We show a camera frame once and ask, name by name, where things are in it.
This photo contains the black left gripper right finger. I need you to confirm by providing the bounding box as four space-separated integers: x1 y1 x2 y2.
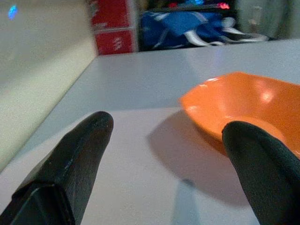
221 120 300 225

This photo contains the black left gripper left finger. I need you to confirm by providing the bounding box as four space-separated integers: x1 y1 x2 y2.
0 111 114 225

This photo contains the orange plastic bowl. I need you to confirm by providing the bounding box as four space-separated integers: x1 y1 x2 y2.
179 71 300 160

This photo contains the small red cardboard box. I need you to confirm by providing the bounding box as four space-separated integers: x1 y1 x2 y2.
94 29 136 55

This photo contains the large red cardboard box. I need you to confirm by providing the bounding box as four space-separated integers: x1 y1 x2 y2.
90 0 133 30

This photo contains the white glass-door cabinet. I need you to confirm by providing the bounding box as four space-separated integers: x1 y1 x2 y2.
236 0 300 40

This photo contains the black shelf unit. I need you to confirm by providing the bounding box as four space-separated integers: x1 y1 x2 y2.
140 0 237 14

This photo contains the blue bag with white straps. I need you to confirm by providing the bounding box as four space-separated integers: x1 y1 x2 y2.
140 11 269 50

